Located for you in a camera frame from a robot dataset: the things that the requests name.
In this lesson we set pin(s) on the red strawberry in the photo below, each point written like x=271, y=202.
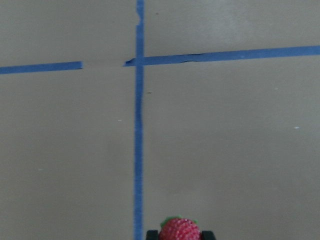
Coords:
x=179, y=228

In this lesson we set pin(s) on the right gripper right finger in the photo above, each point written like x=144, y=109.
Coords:
x=207, y=235

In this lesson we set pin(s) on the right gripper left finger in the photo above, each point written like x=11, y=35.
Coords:
x=152, y=235

